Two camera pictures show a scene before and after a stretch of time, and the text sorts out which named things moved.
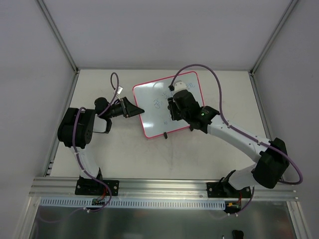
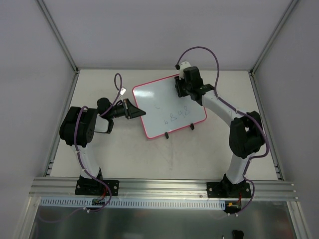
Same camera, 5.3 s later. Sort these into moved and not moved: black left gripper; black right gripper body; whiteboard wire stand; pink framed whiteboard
Moved: black right gripper body
Not moved: pink framed whiteboard; black left gripper; whiteboard wire stand
